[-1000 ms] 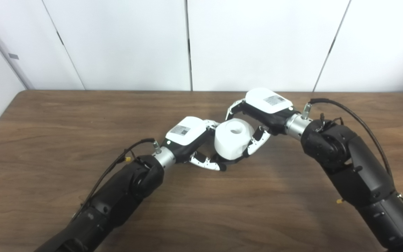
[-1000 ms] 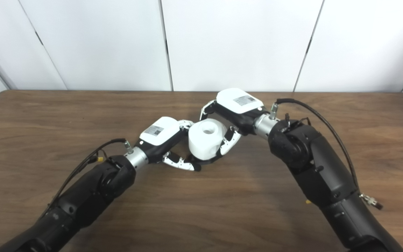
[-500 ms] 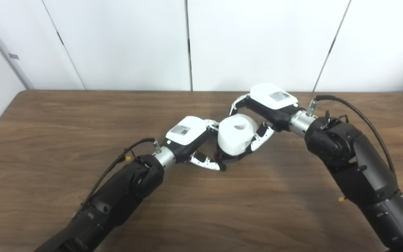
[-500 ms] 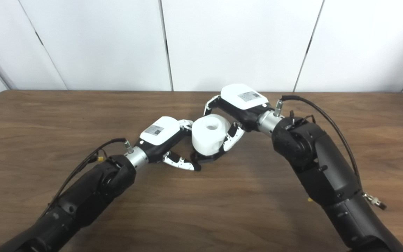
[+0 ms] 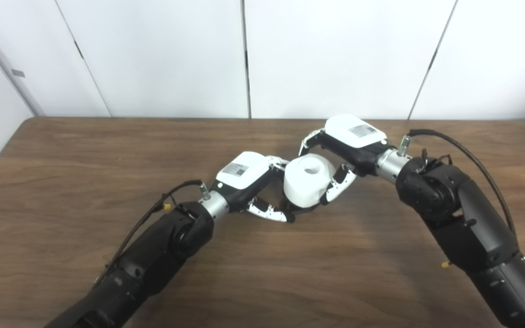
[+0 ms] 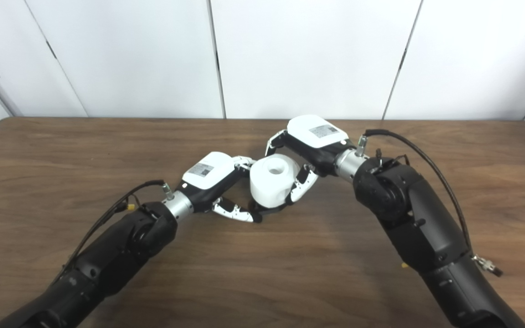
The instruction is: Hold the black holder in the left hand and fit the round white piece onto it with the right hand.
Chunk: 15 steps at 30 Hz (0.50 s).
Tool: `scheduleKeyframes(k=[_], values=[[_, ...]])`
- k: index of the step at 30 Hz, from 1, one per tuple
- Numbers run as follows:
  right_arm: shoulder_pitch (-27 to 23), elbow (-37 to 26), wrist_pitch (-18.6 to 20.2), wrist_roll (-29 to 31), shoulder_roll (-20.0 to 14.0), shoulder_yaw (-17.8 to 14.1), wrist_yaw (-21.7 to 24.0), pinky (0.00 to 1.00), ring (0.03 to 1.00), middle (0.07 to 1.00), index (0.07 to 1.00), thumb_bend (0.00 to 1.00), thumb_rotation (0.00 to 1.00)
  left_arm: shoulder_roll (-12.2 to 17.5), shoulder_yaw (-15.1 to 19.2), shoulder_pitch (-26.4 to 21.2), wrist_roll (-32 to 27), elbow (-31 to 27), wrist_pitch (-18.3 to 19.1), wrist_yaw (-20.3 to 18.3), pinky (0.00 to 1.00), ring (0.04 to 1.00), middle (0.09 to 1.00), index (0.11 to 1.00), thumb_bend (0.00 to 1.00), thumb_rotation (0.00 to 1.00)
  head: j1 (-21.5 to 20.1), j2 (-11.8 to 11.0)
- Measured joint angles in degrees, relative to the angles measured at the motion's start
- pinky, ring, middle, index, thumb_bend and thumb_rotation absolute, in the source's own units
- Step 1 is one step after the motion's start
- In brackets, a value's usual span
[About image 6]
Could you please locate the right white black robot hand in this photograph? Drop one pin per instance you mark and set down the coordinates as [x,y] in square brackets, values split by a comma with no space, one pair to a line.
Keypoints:
[315,134]

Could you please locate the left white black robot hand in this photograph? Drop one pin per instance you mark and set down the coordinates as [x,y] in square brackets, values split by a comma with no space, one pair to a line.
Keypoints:
[208,173]

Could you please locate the round white piece with holes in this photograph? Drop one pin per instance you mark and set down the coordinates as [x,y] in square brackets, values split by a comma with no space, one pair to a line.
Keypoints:
[267,187]

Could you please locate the black flanged holder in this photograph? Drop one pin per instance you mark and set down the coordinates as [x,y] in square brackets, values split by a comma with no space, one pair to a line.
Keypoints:
[271,210]

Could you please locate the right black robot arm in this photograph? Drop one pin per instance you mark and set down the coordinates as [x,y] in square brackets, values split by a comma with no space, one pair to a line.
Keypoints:
[417,218]

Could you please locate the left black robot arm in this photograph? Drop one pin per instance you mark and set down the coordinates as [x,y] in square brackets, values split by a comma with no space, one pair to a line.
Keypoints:
[116,255]

